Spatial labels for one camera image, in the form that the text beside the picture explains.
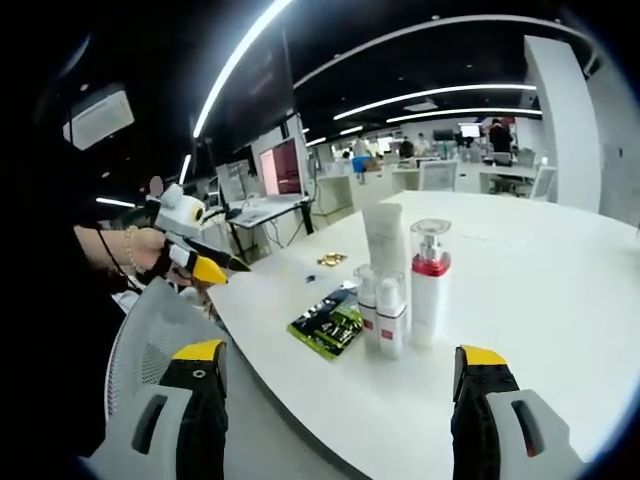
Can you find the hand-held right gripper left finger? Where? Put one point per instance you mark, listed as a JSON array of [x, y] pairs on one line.
[[200, 400]]

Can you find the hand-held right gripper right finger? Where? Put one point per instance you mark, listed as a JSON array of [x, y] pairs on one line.
[[480, 400]]

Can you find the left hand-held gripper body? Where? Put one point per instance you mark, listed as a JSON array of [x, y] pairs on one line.
[[177, 217]]

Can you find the tall white red-collared skincare bottle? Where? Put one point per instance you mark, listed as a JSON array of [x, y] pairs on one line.
[[429, 305]]

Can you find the white skincare tube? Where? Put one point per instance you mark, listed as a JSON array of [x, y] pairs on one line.
[[384, 240]]

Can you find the person's left hand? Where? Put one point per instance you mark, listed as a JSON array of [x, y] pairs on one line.
[[150, 250]]

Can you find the white standing desk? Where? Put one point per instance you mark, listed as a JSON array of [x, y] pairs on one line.
[[270, 207]]

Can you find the grey mesh office chair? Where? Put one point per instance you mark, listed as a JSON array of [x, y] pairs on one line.
[[150, 325]]

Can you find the large display screen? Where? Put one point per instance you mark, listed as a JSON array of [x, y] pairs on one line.
[[282, 167]]

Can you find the gold foil wrapper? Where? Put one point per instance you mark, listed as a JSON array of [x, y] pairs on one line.
[[331, 259]]

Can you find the ceiling air conditioner unit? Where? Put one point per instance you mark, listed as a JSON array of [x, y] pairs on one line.
[[97, 117]]

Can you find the green foil packet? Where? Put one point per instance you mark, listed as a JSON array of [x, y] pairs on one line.
[[327, 322]]

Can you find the person's black shirt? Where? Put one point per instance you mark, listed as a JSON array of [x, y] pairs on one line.
[[60, 325]]

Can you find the long ceiling light strip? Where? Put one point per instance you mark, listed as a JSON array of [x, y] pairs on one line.
[[235, 60]]

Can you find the white mesh office chair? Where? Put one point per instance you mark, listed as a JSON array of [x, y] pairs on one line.
[[544, 182], [438, 175]]

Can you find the curved ceiling light strip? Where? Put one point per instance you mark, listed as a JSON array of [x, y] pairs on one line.
[[435, 94]]

